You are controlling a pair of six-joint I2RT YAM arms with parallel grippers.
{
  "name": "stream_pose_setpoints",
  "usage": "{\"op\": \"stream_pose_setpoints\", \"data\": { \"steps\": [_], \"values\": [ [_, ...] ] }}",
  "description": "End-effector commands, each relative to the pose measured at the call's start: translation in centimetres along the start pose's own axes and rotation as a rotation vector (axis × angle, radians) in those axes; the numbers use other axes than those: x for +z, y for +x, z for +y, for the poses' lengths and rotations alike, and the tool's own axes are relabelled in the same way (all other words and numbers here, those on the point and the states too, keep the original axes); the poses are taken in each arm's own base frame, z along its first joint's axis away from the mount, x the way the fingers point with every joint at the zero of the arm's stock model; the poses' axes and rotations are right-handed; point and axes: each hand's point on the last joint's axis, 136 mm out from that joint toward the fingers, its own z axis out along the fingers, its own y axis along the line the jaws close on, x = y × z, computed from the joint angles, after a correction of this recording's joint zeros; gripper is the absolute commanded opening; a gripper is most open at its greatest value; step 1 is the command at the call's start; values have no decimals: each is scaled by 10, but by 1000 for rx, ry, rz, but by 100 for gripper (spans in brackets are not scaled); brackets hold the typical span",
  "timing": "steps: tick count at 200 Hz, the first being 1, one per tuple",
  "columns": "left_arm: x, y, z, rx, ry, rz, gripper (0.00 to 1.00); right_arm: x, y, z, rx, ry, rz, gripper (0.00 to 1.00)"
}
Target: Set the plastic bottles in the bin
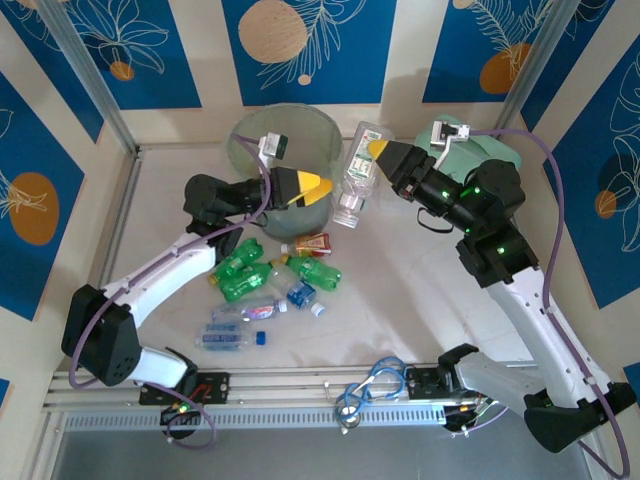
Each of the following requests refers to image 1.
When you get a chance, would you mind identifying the aluminium side rail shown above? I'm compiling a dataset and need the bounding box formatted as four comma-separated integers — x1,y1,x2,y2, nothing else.
99,149,146,286

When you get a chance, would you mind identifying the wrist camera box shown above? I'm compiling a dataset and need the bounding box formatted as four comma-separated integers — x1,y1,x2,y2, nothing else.
259,132,289,160
429,121,473,151

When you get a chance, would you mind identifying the blue stethoscope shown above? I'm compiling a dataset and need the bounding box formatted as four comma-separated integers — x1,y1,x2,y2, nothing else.
323,356,407,435

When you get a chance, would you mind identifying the clear bottle blue label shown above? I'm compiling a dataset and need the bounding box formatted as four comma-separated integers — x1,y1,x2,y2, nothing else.
269,262,327,317

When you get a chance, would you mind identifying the clear bottle purple label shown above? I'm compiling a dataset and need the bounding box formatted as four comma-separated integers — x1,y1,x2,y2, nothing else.
210,294,290,324

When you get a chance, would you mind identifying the grey metal sheet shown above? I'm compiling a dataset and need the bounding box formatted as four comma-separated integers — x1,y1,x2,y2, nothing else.
29,399,616,480

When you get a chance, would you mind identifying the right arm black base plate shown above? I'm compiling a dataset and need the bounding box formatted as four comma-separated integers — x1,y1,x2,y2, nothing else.
405,367,481,401

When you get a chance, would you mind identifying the green plastic bottle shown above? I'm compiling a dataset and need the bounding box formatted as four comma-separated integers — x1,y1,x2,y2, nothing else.
278,253,344,294
207,238,265,287
219,260,275,305

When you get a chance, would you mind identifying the clear soda water bottle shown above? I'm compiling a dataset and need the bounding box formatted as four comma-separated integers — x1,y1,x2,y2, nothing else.
193,322,269,354

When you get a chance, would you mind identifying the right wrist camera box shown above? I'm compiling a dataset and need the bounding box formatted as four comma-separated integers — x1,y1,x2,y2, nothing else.
429,121,473,151

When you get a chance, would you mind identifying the mint green zip pouch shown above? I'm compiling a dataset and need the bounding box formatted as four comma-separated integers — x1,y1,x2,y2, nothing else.
413,115,522,201

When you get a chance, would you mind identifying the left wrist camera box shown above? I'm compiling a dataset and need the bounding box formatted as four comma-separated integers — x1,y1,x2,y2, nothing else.
259,132,289,160

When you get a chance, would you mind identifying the aluminium rail frame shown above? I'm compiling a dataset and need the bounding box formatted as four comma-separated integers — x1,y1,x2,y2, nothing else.
42,360,586,415

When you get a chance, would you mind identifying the aluminium corner post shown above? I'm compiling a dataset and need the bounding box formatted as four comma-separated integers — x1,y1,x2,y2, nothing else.
492,0,584,141
37,0,142,157

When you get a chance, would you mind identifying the mesh bin with green liner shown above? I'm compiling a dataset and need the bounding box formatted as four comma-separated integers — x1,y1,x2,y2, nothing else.
227,103,346,241

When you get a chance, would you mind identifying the clear bottle green label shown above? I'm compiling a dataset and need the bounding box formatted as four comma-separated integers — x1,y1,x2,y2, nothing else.
332,121,397,230

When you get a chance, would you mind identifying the slotted grey cable duct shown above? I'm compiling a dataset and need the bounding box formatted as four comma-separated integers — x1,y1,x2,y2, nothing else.
63,407,447,432

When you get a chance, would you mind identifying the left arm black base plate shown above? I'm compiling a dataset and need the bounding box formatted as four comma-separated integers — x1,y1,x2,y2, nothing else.
138,372,231,406

